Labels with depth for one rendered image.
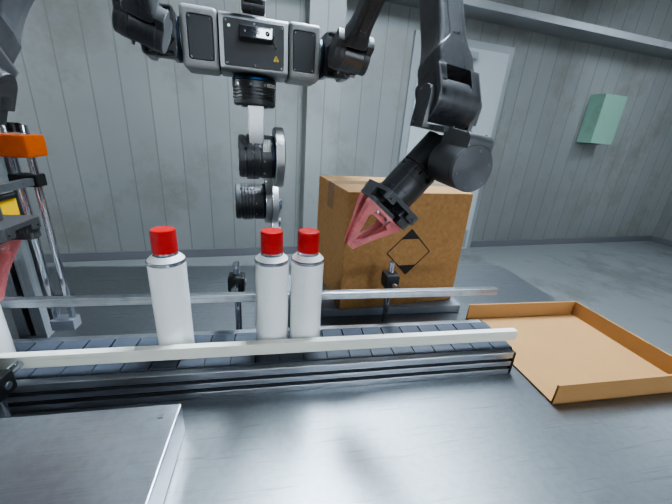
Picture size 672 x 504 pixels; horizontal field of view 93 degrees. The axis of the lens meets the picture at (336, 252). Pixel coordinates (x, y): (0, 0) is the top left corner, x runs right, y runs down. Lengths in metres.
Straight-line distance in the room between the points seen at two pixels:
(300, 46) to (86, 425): 1.03
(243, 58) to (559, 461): 1.14
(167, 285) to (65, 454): 0.21
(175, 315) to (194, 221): 2.79
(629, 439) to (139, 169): 3.26
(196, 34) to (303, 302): 0.85
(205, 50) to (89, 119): 2.32
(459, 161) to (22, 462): 0.58
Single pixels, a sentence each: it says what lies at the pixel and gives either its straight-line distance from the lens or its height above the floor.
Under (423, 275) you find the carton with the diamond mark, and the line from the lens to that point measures 0.78.
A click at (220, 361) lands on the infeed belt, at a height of 0.88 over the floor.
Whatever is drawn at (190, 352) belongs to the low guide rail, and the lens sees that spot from 0.54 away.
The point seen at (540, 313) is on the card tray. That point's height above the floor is 0.84.
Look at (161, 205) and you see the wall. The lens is 3.31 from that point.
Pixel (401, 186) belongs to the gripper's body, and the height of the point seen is 1.16.
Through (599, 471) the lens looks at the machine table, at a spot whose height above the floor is 0.83.
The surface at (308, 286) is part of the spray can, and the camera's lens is 0.49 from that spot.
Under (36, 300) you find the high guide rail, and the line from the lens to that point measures 0.66.
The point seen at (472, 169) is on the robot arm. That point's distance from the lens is 0.43.
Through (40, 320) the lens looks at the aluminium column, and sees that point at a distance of 0.80.
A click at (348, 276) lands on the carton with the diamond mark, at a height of 0.93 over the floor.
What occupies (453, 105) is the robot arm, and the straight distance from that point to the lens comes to 0.49.
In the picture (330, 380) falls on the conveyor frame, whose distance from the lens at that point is 0.57.
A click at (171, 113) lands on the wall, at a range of 3.20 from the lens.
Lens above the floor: 1.22
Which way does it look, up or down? 20 degrees down
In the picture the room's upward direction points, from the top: 4 degrees clockwise
